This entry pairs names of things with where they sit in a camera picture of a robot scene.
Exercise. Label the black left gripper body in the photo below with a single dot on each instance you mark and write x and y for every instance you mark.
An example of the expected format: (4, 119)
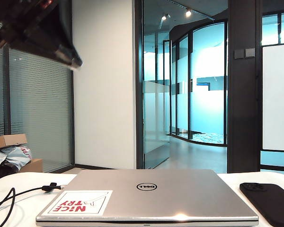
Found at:
(16, 19)

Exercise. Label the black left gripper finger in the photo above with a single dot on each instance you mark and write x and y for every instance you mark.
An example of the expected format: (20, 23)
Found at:
(64, 28)
(45, 45)

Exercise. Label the black phone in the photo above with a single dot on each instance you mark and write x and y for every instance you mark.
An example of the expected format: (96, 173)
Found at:
(269, 203)

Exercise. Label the ceiling spot light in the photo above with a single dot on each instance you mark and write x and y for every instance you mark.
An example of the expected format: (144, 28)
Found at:
(164, 17)
(188, 11)

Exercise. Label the grey plastic mailing bag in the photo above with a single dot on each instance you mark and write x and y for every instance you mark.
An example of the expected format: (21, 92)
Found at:
(16, 153)

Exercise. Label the low brown cardboard box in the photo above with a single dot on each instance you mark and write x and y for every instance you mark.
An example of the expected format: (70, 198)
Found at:
(34, 165)

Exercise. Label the black bag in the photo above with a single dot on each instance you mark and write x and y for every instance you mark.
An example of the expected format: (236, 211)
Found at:
(4, 169)

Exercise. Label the curved glass partition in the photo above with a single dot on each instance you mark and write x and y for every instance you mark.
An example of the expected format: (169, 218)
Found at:
(203, 106)

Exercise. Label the silver Dell laptop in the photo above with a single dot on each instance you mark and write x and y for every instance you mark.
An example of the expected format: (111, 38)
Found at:
(144, 203)

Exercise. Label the glass door black frame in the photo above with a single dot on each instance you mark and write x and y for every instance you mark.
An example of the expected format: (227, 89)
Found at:
(156, 106)

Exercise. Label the grey wall switch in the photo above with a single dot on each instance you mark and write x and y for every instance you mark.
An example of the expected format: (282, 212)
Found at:
(239, 53)
(250, 52)

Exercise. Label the black door frame pillar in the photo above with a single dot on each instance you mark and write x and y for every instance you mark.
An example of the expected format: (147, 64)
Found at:
(243, 106)

